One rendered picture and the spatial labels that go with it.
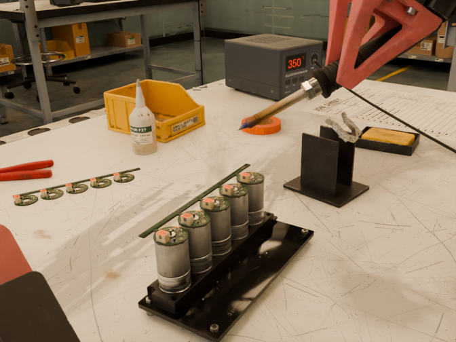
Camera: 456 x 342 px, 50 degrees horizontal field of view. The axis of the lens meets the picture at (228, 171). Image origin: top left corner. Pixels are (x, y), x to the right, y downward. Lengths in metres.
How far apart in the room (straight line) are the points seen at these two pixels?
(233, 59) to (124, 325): 0.65
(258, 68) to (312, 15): 4.82
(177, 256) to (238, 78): 0.63
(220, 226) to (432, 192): 0.27
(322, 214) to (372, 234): 0.06
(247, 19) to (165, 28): 1.02
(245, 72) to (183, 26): 5.57
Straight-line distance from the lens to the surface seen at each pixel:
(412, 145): 0.67
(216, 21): 6.57
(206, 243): 0.37
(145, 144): 0.66
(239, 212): 0.41
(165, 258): 0.35
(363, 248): 0.46
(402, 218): 0.51
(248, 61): 0.91
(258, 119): 0.38
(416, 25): 0.38
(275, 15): 5.97
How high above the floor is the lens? 0.99
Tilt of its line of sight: 24 degrees down
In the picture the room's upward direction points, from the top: 2 degrees counter-clockwise
